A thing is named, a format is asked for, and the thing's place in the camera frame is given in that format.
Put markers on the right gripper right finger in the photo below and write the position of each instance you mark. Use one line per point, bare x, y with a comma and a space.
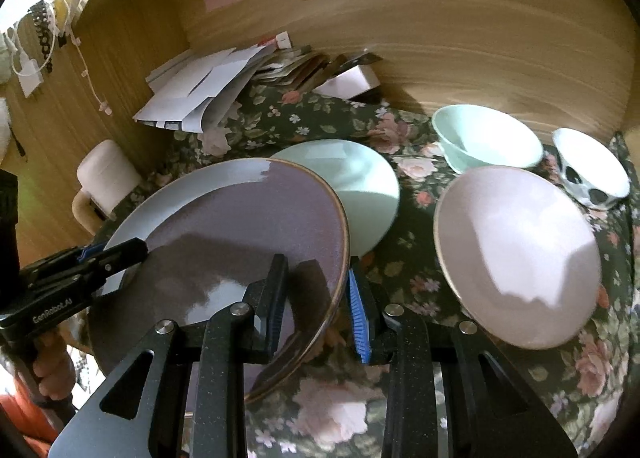
452, 393

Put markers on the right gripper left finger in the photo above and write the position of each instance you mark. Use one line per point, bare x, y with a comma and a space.
139, 409

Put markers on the dark brown plate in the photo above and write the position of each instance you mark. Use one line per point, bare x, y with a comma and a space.
212, 233

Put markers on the mint green bowl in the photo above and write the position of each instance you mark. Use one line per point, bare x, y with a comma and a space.
473, 136

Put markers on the left hand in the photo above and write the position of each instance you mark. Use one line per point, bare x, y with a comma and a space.
53, 367

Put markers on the floral tablecloth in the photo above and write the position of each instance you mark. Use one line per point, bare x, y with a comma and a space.
334, 406

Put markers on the pink plate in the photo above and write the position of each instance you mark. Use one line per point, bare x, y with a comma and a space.
519, 255

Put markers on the mint green plate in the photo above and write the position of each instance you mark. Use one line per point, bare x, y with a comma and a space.
363, 180

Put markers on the white paper stack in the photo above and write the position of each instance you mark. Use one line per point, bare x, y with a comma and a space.
204, 90

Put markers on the white cow pattern bowl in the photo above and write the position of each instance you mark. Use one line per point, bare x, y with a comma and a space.
589, 171

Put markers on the stack of books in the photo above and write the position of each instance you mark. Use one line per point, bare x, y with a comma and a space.
304, 68

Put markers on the small white box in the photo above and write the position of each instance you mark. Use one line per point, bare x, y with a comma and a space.
349, 84

